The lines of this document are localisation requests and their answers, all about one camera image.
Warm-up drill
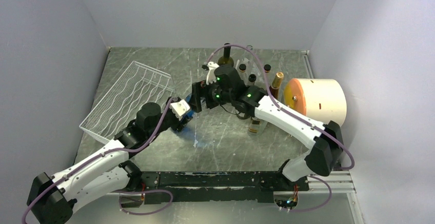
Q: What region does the aluminium frame rail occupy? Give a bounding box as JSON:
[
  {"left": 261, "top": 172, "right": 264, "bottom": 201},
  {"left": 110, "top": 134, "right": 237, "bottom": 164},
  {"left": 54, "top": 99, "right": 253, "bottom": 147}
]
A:
[{"left": 106, "top": 172, "right": 354, "bottom": 213}]

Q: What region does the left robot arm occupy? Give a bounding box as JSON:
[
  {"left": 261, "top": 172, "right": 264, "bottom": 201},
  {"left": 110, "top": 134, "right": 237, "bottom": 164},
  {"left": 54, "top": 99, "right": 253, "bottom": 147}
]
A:
[{"left": 21, "top": 98, "right": 193, "bottom": 223}]

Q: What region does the small dark capped bottle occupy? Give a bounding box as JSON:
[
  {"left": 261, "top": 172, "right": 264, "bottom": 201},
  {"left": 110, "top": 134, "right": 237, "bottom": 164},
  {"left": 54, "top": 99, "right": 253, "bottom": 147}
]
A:
[{"left": 248, "top": 117, "right": 268, "bottom": 135}]

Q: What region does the silver capped dark bottle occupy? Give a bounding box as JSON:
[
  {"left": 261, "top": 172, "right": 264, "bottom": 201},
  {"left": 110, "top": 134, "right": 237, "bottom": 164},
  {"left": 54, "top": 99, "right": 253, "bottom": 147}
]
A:
[{"left": 247, "top": 74, "right": 257, "bottom": 86}]

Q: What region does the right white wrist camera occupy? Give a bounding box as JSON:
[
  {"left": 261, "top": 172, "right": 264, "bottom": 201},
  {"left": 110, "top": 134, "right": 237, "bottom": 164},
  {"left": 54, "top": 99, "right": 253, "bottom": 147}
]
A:
[{"left": 206, "top": 62, "right": 219, "bottom": 85}]

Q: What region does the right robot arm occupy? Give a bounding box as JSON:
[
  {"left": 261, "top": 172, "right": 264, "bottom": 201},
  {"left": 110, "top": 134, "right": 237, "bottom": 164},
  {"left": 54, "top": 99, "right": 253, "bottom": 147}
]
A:
[{"left": 189, "top": 62, "right": 343, "bottom": 190}]

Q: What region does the clear amber liquor bottle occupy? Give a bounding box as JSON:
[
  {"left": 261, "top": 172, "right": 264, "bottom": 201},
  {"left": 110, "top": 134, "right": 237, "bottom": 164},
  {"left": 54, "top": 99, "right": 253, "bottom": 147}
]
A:
[{"left": 263, "top": 64, "right": 271, "bottom": 83}]

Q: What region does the blue clear bottle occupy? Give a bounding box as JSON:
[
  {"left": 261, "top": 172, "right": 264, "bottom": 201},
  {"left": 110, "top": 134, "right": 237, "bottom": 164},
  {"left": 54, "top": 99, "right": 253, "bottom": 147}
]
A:
[{"left": 176, "top": 109, "right": 195, "bottom": 132}]

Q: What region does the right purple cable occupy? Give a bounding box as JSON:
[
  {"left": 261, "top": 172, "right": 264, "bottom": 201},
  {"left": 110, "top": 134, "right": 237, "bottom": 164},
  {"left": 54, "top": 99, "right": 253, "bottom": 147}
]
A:
[{"left": 205, "top": 44, "right": 356, "bottom": 214}]

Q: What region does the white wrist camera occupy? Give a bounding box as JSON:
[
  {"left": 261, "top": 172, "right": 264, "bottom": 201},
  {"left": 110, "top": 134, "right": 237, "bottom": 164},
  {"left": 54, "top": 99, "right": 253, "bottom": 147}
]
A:
[
  {"left": 206, "top": 62, "right": 219, "bottom": 85},
  {"left": 169, "top": 99, "right": 191, "bottom": 121}
]

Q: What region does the clear glass flask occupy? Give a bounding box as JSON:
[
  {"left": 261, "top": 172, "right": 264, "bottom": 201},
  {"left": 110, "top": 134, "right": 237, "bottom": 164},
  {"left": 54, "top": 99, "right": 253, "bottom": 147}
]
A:
[{"left": 246, "top": 45, "right": 255, "bottom": 72}]

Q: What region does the dark green wine bottle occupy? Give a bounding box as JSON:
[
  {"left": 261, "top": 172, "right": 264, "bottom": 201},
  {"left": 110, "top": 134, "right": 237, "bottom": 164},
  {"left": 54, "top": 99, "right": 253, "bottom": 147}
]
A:
[{"left": 217, "top": 43, "right": 234, "bottom": 67}]

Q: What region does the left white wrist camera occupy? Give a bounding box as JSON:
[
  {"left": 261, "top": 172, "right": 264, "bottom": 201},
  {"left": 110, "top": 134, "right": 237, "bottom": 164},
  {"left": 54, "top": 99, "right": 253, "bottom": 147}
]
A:
[{"left": 169, "top": 99, "right": 191, "bottom": 121}]

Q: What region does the gold foil wine bottle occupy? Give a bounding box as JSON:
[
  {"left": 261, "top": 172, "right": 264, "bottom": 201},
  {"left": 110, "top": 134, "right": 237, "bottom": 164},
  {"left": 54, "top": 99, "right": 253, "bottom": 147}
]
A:
[{"left": 269, "top": 72, "right": 284, "bottom": 100}]

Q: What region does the white cylinder orange face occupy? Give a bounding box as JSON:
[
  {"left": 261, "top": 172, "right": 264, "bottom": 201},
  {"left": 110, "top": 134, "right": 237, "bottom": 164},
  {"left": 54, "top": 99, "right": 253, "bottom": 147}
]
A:
[{"left": 283, "top": 78, "right": 347, "bottom": 126}]

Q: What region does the clear bottle white label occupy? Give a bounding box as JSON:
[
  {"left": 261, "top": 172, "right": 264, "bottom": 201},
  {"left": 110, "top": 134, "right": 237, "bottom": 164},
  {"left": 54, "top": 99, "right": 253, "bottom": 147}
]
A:
[{"left": 238, "top": 64, "right": 247, "bottom": 83}]

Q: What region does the white wire wine rack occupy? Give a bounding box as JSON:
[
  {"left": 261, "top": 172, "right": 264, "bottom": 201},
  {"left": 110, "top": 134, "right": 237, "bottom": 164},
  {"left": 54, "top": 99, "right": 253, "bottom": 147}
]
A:
[{"left": 79, "top": 61, "right": 174, "bottom": 144}]

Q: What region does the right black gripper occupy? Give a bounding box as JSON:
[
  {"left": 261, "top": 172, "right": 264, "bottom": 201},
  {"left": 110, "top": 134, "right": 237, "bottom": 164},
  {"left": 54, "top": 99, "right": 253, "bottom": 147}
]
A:
[{"left": 188, "top": 77, "right": 233, "bottom": 113}]

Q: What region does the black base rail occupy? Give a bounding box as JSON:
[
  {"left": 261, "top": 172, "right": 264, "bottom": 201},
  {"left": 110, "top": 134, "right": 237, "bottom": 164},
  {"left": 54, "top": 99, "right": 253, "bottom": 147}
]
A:
[{"left": 122, "top": 171, "right": 309, "bottom": 204}]

